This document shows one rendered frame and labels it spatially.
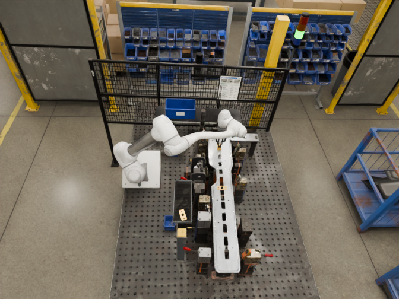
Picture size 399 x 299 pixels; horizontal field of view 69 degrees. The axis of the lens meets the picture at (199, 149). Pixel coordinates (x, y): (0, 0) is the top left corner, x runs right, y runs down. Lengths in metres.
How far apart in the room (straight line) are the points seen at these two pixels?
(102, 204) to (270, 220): 1.96
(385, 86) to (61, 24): 4.68
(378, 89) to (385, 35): 0.97
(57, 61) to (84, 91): 0.55
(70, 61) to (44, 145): 1.18
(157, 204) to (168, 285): 0.72
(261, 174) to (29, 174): 2.85
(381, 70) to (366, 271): 2.88
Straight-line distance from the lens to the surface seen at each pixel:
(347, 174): 4.26
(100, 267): 3.38
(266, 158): 3.26
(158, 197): 2.85
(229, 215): 2.42
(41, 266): 3.57
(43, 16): 4.20
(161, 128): 2.18
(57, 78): 4.65
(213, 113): 3.13
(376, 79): 5.28
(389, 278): 3.66
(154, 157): 2.84
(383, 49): 4.95
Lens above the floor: 3.10
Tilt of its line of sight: 49 degrees down
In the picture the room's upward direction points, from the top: 5 degrees clockwise
